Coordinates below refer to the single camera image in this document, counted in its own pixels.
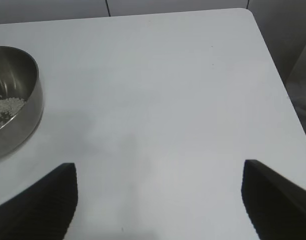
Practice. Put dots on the white uncooked rice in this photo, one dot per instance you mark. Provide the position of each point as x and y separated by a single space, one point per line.
5 106

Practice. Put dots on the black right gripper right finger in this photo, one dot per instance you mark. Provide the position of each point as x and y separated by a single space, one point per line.
275 205

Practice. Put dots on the stainless steel mixing bowl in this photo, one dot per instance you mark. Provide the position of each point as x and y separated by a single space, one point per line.
25 120

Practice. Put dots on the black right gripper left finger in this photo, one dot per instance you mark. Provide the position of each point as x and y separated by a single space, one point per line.
38 207

